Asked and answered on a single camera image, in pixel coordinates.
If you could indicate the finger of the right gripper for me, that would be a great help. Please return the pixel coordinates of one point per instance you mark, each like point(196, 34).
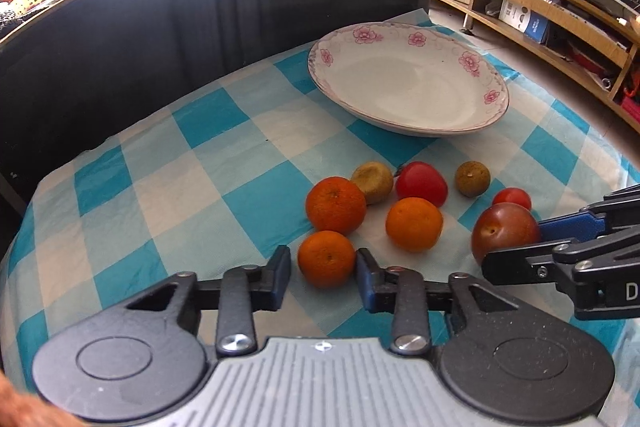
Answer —
point(549, 261)
point(614, 212)

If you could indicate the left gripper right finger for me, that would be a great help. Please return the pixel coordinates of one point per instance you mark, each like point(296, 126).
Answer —
point(407, 296)

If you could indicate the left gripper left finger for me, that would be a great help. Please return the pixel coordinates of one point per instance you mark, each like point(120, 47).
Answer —
point(239, 293)

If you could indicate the dark red plum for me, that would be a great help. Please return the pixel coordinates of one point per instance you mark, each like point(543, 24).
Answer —
point(504, 225)

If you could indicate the orange mandarin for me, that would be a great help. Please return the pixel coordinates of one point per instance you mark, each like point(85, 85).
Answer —
point(326, 259)
point(414, 224)
point(336, 204)

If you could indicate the small red tomato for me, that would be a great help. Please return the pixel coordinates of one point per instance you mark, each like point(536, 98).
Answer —
point(514, 195)

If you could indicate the brown kiwi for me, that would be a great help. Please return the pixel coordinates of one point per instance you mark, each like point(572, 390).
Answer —
point(472, 179)
point(374, 180)

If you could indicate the large red tomato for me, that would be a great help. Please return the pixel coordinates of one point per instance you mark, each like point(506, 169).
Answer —
point(421, 180)

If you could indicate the blue white checkered tablecloth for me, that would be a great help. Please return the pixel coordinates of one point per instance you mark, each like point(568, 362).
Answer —
point(219, 178)

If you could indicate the wooden tv stand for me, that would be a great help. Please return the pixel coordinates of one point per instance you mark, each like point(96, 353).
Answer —
point(598, 51)

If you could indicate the white floral plate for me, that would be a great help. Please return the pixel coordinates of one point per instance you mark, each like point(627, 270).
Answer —
point(408, 79)

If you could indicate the white blue box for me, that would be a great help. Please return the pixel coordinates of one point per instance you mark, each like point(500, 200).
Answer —
point(524, 20)

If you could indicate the black coffee table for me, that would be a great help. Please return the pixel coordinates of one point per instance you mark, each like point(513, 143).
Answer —
point(83, 70)

